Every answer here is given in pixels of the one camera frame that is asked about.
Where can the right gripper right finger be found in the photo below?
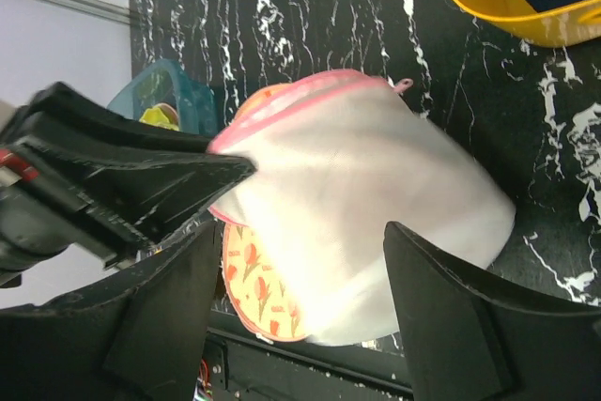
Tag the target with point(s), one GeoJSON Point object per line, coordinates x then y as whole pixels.
{"type": "Point", "coordinates": [470, 335]}

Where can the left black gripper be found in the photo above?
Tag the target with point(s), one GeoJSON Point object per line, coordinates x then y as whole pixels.
{"type": "Point", "coordinates": [73, 172]}

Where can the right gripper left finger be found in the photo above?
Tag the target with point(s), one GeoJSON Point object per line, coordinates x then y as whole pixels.
{"type": "Point", "coordinates": [136, 335]}

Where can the white mesh laundry bag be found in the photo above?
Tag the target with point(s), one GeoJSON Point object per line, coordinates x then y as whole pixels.
{"type": "Point", "coordinates": [337, 156]}

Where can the green dotted plate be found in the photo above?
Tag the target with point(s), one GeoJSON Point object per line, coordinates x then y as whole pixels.
{"type": "Point", "coordinates": [161, 115]}

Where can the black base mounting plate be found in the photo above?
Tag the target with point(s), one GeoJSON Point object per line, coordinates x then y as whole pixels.
{"type": "Point", "coordinates": [240, 366]}

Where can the teal transparent plastic bin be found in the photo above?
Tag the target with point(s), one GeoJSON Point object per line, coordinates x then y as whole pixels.
{"type": "Point", "coordinates": [164, 81]}

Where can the yellow plastic basket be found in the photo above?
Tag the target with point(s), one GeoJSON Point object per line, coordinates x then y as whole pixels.
{"type": "Point", "coordinates": [558, 27]}

